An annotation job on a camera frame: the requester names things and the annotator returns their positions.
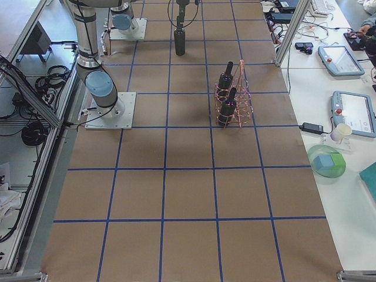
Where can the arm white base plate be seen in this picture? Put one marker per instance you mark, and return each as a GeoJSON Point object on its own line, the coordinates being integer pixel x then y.
{"type": "Point", "coordinates": [139, 35]}
{"type": "Point", "coordinates": [119, 117]}

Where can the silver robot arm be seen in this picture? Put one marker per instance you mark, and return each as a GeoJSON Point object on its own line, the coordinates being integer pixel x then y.
{"type": "Point", "coordinates": [89, 68]}
{"type": "Point", "coordinates": [123, 18]}

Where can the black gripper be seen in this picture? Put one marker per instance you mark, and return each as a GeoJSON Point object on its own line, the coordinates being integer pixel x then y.
{"type": "Point", "coordinates": [182, 10]}

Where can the white paper cup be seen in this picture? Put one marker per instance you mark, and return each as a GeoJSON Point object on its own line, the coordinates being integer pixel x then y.
{"type": "Point", "coordinates": [341, 131]}

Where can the green plastic bowl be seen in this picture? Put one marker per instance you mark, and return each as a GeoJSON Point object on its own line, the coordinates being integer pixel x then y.
{"type": "Point", "coordinates": [326, 161]}

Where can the black power adapter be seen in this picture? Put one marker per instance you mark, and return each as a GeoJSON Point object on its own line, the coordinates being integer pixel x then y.
{"type": "Point", "coordinates": [311, 128]}

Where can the aluminium frame post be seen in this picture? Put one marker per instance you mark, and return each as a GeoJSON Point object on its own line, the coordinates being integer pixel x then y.
{"type": "Point", "coordinates": [295, 22]}

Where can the white crumpled cloth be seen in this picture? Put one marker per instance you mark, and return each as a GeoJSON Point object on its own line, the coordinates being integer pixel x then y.
{"type": "Point", "coordinates": [10, 200]}

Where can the copper wire wine basket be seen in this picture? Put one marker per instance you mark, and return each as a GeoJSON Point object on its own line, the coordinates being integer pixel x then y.
{"type": "Point", "coordinates": [243, 112]}

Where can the blue teach pendant far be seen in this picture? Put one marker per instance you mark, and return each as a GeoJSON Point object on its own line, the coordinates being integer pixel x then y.
{"type": "Point", "coordinates": [340, 61]}

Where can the dark bottle in basket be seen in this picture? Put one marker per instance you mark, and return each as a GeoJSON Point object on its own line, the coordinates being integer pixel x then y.
{"type": "Point", "coordinates": [228, 107]}
{"type": "Point", "coordinates": [225, 80]}

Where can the dark bottle in basket rear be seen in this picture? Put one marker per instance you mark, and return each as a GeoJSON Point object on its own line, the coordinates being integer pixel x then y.
{"type": "Point", "coordinates": [225, 80]}

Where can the dark glass wine bottle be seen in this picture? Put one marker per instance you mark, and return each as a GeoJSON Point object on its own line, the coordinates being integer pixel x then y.
{"type": "Point", "coordinates": [179, 41]}

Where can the dark bottle in basket front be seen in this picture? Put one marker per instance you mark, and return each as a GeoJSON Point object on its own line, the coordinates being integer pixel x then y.
{"type": "Point", "coordinates": [228, 107]}

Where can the blue teach pendant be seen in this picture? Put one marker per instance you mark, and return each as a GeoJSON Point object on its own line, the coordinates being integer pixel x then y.
{"type": "Point", "coordinates": [340, 61]}
{"type": "Point", "coordinates": [355, 110]}

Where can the blue teach pendant near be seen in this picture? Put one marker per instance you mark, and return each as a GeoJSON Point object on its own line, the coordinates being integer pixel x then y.
{"type": "Point", "coordinates": [355, 110]}

